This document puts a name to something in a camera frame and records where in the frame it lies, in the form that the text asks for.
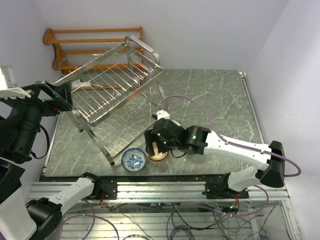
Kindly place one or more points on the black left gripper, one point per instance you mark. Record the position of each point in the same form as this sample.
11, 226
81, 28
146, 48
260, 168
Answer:
62, 96

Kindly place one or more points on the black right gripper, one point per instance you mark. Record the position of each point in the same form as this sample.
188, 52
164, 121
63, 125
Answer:
150, 136

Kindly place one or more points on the blue floral white bowl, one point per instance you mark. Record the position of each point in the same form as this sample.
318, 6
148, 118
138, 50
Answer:
134, 159

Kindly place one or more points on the plain white bowl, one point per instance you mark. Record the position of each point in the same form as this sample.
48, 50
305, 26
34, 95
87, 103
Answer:
175, 122

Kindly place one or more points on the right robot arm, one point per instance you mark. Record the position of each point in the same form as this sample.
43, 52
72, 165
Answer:
266, 161

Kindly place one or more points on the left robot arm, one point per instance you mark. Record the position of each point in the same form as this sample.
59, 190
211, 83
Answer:
38, 218

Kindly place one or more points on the wooden shelf rack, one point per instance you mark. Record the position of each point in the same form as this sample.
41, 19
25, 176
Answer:
75, 47

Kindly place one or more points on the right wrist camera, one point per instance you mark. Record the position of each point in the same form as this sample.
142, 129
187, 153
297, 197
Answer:
161, 114

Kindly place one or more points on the steel wire dish rack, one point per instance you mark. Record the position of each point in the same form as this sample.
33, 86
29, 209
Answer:
114, 119

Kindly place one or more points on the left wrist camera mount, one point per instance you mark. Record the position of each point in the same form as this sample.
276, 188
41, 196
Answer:
8, 85

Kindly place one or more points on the aluminium frame rail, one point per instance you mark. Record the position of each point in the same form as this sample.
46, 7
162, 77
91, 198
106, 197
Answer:
152, 192

